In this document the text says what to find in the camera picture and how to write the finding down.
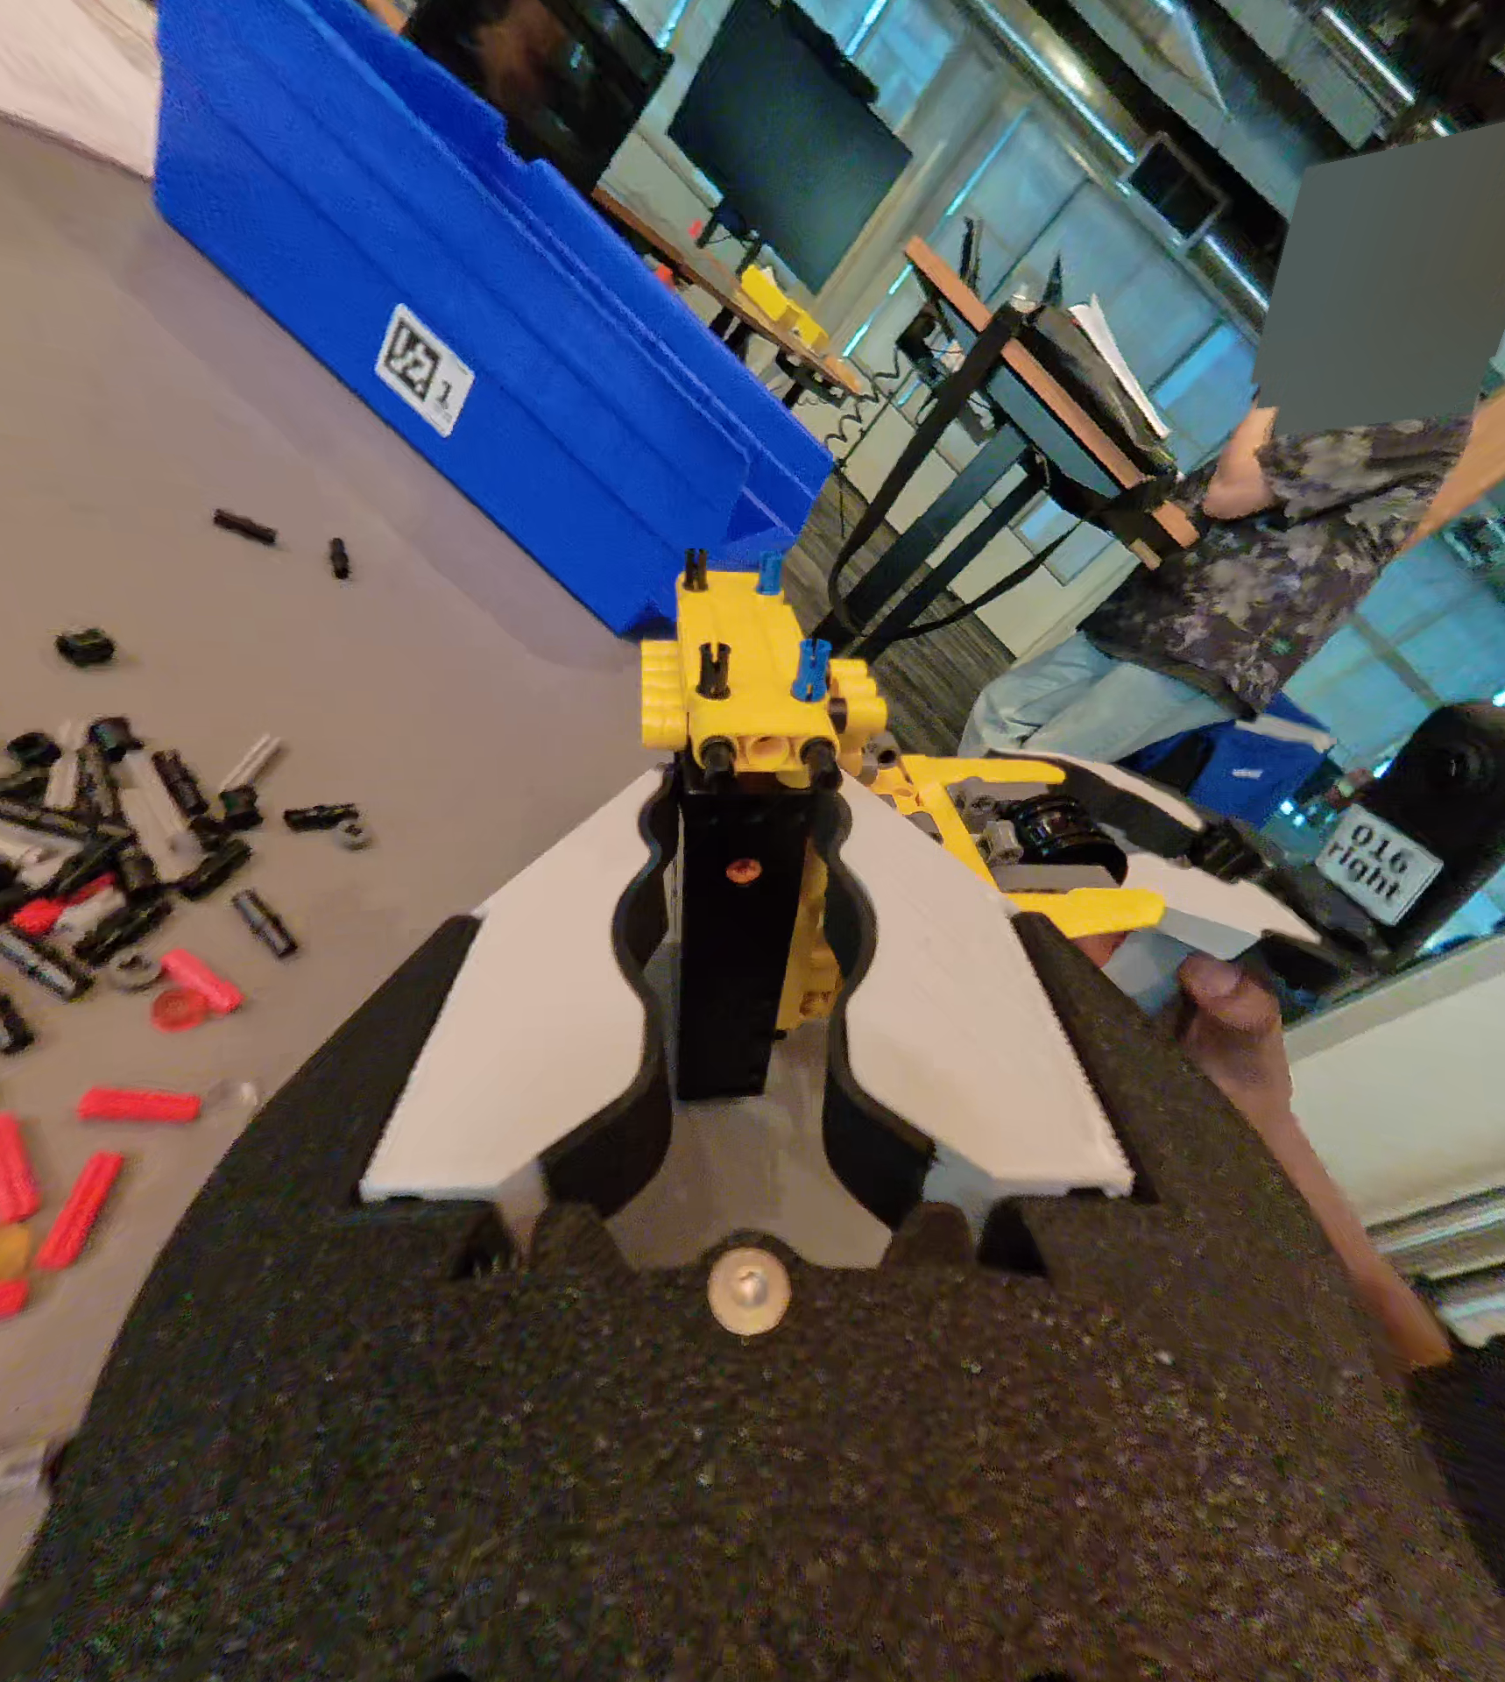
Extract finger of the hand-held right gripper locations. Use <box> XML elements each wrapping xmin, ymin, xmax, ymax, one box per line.
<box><xmin>1124</xmin><ymin>853</ymin><xmax>1324</xmax><ymax>967</ymax></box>
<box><xmin>1052</xmin><ymin>752</ymin><xmax>1231</xmax><ymax>872</ymax></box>

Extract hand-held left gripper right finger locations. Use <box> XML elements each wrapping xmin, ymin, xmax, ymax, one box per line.
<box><xmin>819</xmin><ymin>774</ymin><xmax>1136</xmax><ymax>1244</ymax></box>

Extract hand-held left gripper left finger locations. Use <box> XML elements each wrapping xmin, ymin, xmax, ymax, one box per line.
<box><xmin>358</xmin><ymin>766</ymin><xmax>682</xmax><ymax>1251</ymax></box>

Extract yellow black toy brick model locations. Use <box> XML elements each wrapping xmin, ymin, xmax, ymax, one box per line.
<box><xmin>638</xmin><ymin>548</ymin><xmax>1169</xmax><ymax>1104</ymax></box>

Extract person's right hand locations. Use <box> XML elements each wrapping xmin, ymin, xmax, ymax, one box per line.
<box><xmin>1176</xmin><ymin>950</ymin><xmax>1294</xmax><ymax>1121</ymax></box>

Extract blue striped jacket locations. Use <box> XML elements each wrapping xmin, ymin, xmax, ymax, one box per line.
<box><xmin>1127</xmin><ymin>695</ymin><xmax>1339</xmax><ymax>823</ymax></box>

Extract pile of small brick pieces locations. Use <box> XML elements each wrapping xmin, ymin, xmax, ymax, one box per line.
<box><xmin>0</xmin><ymin>683</ymin><xmax>367</xmax><ymax>1526</ymax></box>

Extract wooden standing desk black legs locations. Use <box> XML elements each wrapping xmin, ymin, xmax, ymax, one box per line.
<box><xmin>824</xmin><ymin>236</ymin><xmax>1203</xmax><ymax>659</ymax></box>

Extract yellow plastic bin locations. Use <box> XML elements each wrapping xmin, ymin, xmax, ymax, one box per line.
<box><xmin>740</xmin><ymin>263</ymin><xmax>829</xmax><ymax>350</ymax></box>

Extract long wooden desk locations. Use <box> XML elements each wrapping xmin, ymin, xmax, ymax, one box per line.
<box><xmin>595</xmin><ymin>184</ymin><xmax>866</xmax><ymax>410</ymax></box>

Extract black TV monitor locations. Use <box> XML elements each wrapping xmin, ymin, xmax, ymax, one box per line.
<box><xmin>667</xmin><ymin>0</ymin><xmax>915</xmax><ymax>298</ymax></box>

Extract blue plastic bin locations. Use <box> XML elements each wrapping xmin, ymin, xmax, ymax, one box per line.
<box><xmin>155</xmin><ymin>0</ymin><xmax>836</xmax><ymax>639</ymax></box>

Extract black framed screen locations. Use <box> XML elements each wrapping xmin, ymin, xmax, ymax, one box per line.
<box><xmin>404</xmin><ymin>0</ymin><xmax>677</xmax><ymax>193</ymax></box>

